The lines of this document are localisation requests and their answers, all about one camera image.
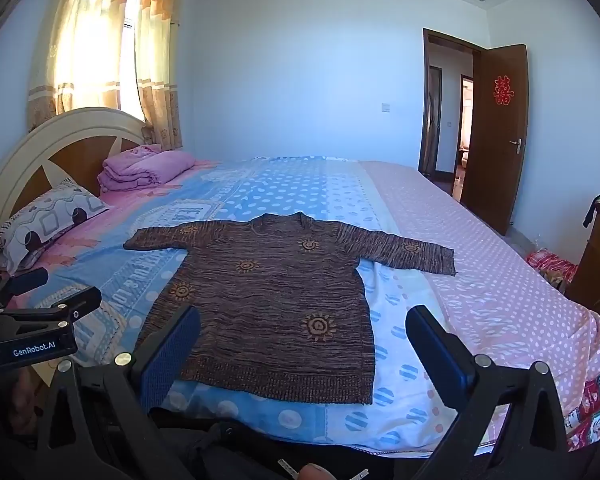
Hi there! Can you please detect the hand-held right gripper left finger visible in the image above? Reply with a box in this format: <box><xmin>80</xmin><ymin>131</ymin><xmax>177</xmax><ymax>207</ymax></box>
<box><xmin>37</xmin><ymin>304</ymin><xmax>202</xmax><ymax>480</ymax></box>

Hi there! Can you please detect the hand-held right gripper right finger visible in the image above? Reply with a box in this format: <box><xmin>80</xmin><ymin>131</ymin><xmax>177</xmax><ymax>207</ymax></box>
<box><xmin>405</xmin><ymin>305</ymin><xmax>571</xmax><ymax>480</ymax></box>

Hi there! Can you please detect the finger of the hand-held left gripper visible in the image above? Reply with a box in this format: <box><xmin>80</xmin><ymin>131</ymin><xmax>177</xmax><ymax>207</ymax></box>
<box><xmin>0</xmin><ymin>286</ymin><xmax>103</xmax><ymax>332</ymax></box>
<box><xmin>0</xmin><ymin>266</ymin><xmax>49</xmax><ymax>307</ymax></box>

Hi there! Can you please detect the brown patterned knit sweater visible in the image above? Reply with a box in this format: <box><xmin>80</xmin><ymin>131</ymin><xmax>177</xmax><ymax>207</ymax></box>
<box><xmin>123</xmin><ymin>212</ymin><xmax>457</xmax><ymax>405</ymax></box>

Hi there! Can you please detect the grey patterned pillow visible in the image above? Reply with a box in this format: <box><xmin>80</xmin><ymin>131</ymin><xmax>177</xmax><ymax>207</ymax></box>
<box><xmin>0</xmin><ymin>177</ymin><xmax>112</xmax><ymax>276</ymax></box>

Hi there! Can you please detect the pink polka dot bed sheet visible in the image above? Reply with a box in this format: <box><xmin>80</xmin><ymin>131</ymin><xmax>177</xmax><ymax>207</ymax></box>
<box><xmin>357</xmin><ymin>160</ymin><xmax>600</xmax><ymax>456</ymax></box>

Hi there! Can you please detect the folded pink blanket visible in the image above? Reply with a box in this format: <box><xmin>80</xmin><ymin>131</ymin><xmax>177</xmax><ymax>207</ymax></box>
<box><xmin>97</xmin><ymin>143</ymin><xmax>197</xmax><ymax>193</ymax></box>

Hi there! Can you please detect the cream and wood headboard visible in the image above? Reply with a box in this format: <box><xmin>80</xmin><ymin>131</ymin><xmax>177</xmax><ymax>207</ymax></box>
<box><xmin>0</xmin><ymin>106</ymin><xmax>148</xmax><ymax>261</ymax></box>

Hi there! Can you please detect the red printed blanket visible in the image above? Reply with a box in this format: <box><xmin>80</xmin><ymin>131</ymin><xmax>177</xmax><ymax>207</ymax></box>
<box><xmin>562</xmin><ymin>355</ymin><xmax>600</xmax><ymax>453</ymax></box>

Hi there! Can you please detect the wooden cabinet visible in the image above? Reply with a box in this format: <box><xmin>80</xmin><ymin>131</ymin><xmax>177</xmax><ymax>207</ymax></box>
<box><xmin>565</xmin><ymin>202</ymin><xmax>600</xmax><ymax>317</ymax></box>

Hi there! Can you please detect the brown wooden door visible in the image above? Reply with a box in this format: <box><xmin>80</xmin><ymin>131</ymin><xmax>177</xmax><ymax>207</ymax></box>
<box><xmin>460</xmin><ymin>44</ymin><xmax>530</xmax><ymax>237</ymax></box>

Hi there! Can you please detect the blue polka dot bed sheet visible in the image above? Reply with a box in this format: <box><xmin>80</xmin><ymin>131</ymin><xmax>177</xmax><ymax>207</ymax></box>
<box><xmin>10</xmin><ymin>155</ymin><xmax>461</xmax><ymax>457</ymax></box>

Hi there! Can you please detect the yellow patterned curtain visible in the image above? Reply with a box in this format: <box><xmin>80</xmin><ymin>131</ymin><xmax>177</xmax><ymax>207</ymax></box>
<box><xmin>27</xmin><ymin>0</ymin><xmax>186</xmax><ymax>151</ymax></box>

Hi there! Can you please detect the red paper door decoration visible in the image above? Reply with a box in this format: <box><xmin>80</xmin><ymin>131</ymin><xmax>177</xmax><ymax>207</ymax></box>
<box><xmin>492</xmin><ymin>76</ymin><xmax>515</xmax><ymax>106</ymax></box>

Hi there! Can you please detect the brown door frame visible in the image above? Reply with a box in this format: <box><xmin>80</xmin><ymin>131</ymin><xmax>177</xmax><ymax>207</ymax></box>
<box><xmin>417</xmin><ymin>27</ymin><xmax>488</xmax><ymax>196</ymax></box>

